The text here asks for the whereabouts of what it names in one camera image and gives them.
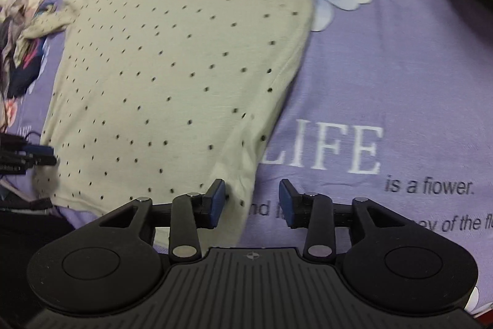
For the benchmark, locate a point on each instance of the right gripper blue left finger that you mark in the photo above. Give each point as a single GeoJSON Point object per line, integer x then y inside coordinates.
{"type": "Point", "coordinates": [192, 212]}

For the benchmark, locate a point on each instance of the purple floral bed sheet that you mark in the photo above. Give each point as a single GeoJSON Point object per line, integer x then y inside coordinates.
{"type": "Point", "coordinates": [393, 102]}

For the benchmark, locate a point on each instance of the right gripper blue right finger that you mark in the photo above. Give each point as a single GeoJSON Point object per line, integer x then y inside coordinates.
{"type": "Point", "coordinates": [314, 213]}

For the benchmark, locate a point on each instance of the pile of mixed clothes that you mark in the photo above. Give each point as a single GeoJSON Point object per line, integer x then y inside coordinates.
{"type": "Point", "coordinates": [15, 15]}

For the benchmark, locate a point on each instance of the navy pink printed garment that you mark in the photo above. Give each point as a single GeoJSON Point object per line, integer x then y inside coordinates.
{"type": "Point", "coordinates": [28, 71]}

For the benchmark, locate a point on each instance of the cream polka dot shirt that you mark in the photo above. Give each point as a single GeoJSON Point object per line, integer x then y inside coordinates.
{"type": "Point", "coordinates": [159, 98]}

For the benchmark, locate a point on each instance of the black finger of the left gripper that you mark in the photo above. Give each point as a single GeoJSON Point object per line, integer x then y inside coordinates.
{"type": "Point", "coordinates": [18, 155]}

